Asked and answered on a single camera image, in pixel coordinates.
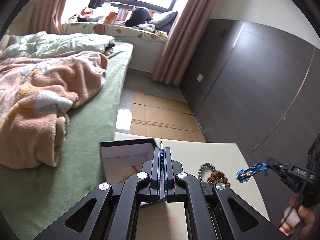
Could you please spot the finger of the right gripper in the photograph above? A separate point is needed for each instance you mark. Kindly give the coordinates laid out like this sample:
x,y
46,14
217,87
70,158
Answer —
x,y
281,169

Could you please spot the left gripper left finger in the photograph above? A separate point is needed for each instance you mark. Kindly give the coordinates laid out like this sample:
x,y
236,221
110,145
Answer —
x,y
153,169

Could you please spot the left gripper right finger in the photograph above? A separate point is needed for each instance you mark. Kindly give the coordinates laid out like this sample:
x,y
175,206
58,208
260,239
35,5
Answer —
x,y
173,187

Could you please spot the brown rudraksha bead mala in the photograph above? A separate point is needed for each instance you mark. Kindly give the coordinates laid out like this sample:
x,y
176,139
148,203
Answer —
x,y
217,177

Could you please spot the black jewelry box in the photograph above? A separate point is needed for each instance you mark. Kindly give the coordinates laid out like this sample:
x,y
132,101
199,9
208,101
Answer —
x,y
125,150

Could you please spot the person's right hand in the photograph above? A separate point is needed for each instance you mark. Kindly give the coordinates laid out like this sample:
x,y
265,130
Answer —
x,y
306,216

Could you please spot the flattened cardboard sheets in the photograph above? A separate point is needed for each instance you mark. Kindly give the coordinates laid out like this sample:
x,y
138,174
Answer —
x,y
154,116

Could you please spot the bed with green sheet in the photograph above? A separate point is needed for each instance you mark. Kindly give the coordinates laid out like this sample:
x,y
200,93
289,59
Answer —
x,y
31,199

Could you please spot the pink fleece blanket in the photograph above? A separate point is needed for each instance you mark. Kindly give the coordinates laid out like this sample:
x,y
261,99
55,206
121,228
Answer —
x,y
36,95

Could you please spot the patterned window seat pad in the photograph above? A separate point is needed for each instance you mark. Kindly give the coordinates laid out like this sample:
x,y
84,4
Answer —
x,y
110,30

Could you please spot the grey cushion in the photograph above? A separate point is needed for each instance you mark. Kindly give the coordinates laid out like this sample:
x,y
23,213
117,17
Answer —
x,y
163,19

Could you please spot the black bag on sill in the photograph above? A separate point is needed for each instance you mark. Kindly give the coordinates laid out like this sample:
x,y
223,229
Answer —
x,y
140,15

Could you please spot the orange item on sill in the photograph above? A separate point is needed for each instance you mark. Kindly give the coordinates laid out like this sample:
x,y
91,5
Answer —
x,y
110,19

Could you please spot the pink right curtain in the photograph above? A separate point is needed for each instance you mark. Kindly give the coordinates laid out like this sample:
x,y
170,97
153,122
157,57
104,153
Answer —
x,y
182,41

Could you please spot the pink curtain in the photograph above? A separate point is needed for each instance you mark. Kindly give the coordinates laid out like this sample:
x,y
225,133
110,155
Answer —
x,y
47,16
182,41

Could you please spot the light green duvet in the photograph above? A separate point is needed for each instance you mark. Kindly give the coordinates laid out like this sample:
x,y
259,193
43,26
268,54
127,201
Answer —
x,y
43,44

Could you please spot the colourful plush toy on sill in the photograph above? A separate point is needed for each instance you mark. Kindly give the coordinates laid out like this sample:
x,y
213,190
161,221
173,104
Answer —
x,y
85,14

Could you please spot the pink left curtain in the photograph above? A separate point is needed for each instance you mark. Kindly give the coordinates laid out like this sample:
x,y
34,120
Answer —
x,y
47,16

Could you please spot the white wall socket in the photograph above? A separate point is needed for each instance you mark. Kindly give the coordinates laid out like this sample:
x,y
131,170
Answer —
x,y
199,77

